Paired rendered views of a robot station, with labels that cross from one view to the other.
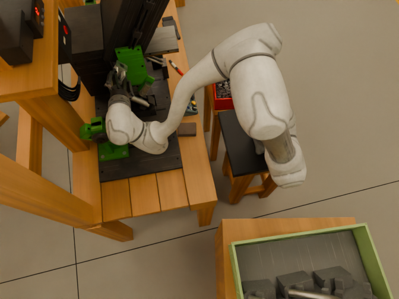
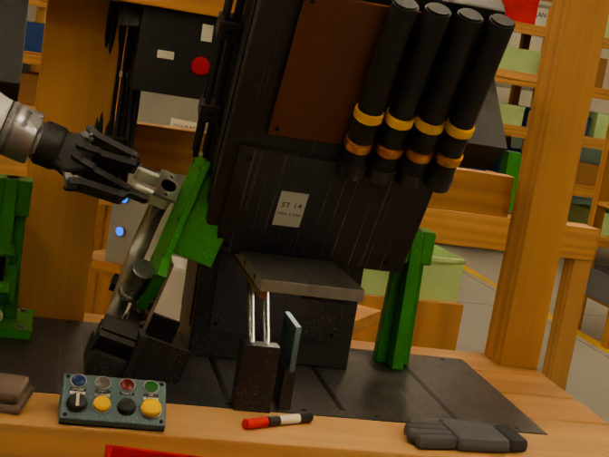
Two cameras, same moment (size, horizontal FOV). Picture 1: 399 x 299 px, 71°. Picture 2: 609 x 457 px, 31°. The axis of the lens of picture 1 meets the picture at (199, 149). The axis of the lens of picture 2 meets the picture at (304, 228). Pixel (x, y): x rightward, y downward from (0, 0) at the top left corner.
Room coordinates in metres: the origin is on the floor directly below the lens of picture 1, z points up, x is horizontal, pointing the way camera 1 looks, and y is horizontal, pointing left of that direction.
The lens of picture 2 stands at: (0.99, -1.46, 1.46)
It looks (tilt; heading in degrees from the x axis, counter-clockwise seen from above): 9 degrees down; 87
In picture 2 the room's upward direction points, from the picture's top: 9 degrees clockwise
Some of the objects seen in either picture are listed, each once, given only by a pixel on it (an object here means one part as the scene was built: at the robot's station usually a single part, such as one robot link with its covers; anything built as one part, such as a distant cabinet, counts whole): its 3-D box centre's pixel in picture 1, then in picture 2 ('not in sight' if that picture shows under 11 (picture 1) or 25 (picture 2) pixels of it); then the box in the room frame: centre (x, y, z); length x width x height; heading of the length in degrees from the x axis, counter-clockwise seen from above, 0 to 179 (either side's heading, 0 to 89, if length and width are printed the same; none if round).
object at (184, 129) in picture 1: (186, 129); (0, 391); (0.68, 0.07, 0.91); 0.10 x 0.08 x 0.03; 91
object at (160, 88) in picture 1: (131, 85); (212, 371); (0.97, 0.39, 0.89); 1.10 x 0.42 x 0.02; 11
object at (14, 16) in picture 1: (15, 37); not in sight; (0.65, 0.56, 1.59); 0.15 x 0.07 x 0.07; 11
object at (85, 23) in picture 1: (95, 53); (273, 262); (1.05, 0.55, 1.07); 0.30 x 0.18 x 0.34; 11
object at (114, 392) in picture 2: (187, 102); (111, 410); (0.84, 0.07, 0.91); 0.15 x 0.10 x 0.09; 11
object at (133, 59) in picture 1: (132, 61); (198, 217); (0.91, 0.32, 1.17); 0.13 x 0.12 x 0.20; 11
